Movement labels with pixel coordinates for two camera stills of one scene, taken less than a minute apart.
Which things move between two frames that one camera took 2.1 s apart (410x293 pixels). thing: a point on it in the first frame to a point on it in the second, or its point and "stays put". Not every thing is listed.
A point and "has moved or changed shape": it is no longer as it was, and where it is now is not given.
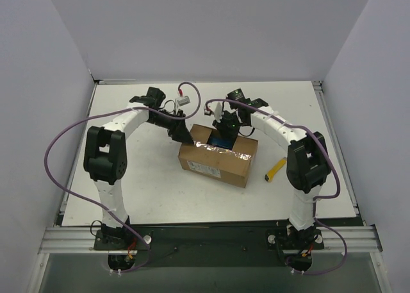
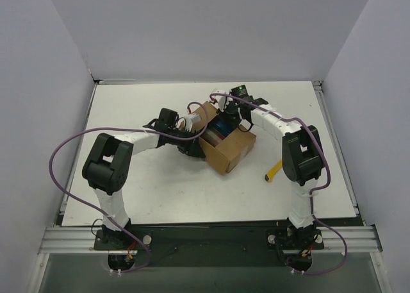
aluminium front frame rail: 83,240 stays put
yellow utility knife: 270,174 stays put
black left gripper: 176,131 to 195,147
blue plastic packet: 225,142 has moved or changed shape
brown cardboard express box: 229,165 has moved or changed shape
